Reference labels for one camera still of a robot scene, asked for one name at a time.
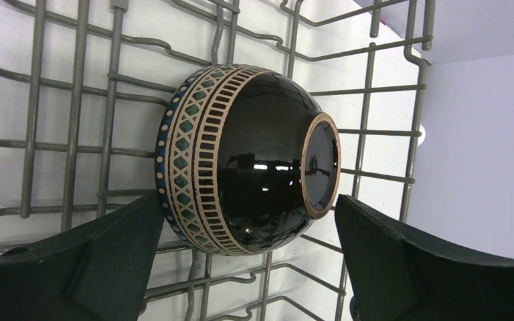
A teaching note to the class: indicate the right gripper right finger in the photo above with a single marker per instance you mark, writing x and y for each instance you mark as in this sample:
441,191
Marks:
399,272

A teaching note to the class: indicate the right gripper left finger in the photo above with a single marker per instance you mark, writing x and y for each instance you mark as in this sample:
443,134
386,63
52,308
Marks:
96,271

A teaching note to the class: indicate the grey wire dish rack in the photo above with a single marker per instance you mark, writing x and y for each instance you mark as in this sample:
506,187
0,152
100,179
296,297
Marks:
83,89

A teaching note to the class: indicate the black patterned bowl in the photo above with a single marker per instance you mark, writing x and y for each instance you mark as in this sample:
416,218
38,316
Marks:
245,160

